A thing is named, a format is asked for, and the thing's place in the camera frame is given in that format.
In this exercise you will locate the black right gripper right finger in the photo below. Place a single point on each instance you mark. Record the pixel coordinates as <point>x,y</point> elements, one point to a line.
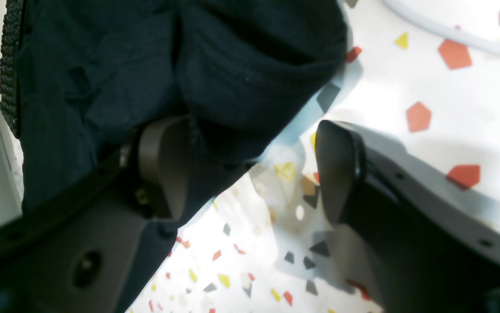
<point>429,254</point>

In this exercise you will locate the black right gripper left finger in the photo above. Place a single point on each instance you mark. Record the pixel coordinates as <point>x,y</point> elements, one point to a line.
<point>75,253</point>

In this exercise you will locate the black t-shirt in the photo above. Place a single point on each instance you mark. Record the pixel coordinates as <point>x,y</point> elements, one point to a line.
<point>90,71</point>

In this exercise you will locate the terrazzo pattern tablecloth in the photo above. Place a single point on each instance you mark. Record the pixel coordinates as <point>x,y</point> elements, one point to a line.
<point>423,72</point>

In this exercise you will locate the black keyboard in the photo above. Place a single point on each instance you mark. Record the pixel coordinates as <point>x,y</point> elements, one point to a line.
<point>11,42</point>

